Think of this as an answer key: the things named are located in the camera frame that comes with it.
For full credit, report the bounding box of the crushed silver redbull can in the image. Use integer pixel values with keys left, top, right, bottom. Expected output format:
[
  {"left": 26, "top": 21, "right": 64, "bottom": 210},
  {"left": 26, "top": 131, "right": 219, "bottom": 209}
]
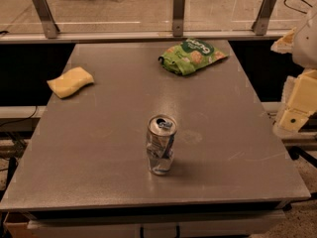
[{"left": 146, "top": 114, "right": 177, "bottom": 176}]

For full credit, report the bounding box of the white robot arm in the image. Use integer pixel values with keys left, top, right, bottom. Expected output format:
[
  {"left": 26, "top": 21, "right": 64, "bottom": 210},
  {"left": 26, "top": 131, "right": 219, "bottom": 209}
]
[{"left": 270, "top": 4, "right": 317, "bottom": 138}]

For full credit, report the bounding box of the green snack bag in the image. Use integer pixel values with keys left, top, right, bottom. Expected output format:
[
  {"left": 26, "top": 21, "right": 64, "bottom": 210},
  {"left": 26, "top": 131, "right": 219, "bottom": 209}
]
[{"left": 158, "top": 39, "right": 228, "bottom": 76}]

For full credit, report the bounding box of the yellow sponge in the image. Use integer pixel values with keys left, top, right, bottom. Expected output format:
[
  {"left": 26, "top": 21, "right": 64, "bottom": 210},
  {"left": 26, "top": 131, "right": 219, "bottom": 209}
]
[{"left": 47, "top": 66, "right": 94, "bottom": 98}]

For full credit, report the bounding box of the cardboard box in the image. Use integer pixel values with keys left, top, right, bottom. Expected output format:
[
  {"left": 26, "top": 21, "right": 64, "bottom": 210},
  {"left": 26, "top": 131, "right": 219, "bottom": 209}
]
[{"left": 4, "top": 213, "right": 34, "bottom": 238}]

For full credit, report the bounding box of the white metal rail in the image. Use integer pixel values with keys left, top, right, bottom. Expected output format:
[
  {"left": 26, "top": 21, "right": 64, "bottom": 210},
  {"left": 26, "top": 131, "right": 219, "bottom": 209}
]
[{"left": 0, "top": 30, "right": 287, "bottom": 45}]

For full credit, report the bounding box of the right metal bracket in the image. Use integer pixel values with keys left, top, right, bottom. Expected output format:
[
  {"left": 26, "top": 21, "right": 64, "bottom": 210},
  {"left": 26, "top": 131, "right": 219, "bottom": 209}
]
[{"left": 252, "top": 0, "right": 277, "bottom": 36}]

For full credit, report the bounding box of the metal bracket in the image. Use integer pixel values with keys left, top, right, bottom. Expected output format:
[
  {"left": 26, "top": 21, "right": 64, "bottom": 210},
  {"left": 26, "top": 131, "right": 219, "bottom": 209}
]
[
  {"left": 252, "top": 0, "right": 277, "bottom": 36},
  {"left": 172, "top": 0, "right": 185, "bottom": 37},
  {"left": 32, "top": 0, "right": 59, "bottom": 39}
]

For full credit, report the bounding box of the middle metal bracket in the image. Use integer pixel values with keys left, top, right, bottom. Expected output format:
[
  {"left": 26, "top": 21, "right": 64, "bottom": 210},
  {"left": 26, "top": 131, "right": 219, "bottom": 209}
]
[{"left": 172, "top": 0, "right": 185, "bottom": 37}]

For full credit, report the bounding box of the left metal bracket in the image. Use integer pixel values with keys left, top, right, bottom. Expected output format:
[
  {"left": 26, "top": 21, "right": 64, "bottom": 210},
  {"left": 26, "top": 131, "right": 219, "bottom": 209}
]
[{"left": 32, "top": 0, "right": 59, "bottom": 39}]

